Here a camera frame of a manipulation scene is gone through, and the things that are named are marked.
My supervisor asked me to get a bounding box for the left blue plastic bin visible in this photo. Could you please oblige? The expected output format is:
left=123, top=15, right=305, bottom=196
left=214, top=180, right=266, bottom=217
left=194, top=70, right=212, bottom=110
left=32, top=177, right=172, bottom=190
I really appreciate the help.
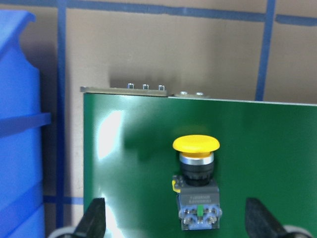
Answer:
left=0, top=10, right=51, bottom=238

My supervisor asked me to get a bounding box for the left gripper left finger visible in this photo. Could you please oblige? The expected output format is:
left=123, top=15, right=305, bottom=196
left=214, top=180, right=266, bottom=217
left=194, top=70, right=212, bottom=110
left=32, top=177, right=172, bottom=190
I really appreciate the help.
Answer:
left=73, top=198, right=106, bottom=238

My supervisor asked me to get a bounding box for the green conveyor belt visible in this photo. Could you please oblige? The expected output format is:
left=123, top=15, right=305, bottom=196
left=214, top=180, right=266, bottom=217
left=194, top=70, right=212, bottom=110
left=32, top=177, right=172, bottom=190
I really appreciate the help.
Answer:
left=81, top=87, right=317, bottom=238

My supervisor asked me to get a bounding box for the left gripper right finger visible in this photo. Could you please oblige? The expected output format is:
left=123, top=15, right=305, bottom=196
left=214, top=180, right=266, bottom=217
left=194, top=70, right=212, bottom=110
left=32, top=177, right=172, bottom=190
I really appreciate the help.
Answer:
left=245, top=198, right=288, bottom=238

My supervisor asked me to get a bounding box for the yellow push button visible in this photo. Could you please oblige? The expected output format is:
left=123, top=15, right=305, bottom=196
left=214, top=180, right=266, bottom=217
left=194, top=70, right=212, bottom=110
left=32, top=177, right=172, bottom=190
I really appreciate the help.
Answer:
left=172, top=134, right=222, bottom=231

